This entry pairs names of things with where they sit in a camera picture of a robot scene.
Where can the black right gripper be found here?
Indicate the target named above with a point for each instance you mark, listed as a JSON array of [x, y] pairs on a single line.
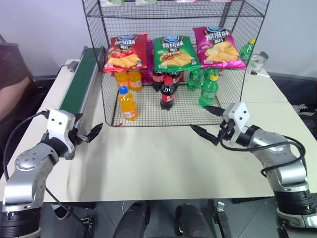
[[226, 127]]

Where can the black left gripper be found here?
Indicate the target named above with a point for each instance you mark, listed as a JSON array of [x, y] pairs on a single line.
[[74, 137]]

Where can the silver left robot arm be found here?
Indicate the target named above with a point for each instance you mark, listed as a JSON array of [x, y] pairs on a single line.
[[29, 171]]

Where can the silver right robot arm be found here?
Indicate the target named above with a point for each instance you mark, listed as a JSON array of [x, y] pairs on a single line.
[[284, 158]]

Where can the green conveyor belt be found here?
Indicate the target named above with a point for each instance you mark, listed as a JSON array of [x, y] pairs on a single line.
[[79, 79]]

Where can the green soda bottle yellow cap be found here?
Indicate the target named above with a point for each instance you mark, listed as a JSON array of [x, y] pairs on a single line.
[[209, 93], [247, 52]]

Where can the orange soda bottle blue cap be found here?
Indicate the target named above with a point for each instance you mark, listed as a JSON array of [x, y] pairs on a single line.
[[128, 105]]

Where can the cola bottle red cap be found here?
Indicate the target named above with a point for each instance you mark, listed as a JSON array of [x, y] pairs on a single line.
[[168, 96]]

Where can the black white marker pen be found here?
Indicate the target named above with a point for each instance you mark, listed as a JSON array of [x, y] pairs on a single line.
[[260, 74]]

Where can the magenta potato chips bag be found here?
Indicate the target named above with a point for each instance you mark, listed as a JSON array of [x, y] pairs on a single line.
[[219, 48]]

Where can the white plastic bag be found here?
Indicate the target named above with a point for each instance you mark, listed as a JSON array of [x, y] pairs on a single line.
[[257, 62]]

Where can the green potato chips bag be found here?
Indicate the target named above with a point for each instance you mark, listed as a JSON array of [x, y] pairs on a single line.
[[175, 53]]

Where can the red potato chips bag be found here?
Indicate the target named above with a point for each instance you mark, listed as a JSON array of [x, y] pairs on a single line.
[[125, 53]]

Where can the person in dark clothes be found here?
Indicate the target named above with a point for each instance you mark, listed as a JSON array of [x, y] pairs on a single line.
[[12, 84]]

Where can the black white patterned cloth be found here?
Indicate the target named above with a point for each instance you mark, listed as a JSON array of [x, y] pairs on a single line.
[[304, 116]]

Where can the magenta snack bag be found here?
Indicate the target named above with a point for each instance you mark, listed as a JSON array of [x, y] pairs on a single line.
[[149, 49]]

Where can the dark rounded shape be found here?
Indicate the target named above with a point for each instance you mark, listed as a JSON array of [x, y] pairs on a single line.
[[132, 220], [192, 220]]

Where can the pink white snack package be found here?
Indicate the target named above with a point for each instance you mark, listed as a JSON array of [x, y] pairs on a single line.
[[185, 1]]

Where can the green white snack package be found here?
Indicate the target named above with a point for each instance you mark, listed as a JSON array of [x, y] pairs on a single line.
[[112, 2], [146, 1]]

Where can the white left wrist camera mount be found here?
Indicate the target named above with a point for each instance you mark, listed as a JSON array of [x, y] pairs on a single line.
[[59, 124]]

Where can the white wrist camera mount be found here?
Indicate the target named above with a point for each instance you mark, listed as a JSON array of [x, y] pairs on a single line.
[[238, 114], [59, 124]]

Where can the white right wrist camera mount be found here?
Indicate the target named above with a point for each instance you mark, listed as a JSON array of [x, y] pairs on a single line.
[[238, 114]]

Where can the black table bracket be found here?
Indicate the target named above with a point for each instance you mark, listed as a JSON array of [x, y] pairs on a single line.
[[221, 218]]

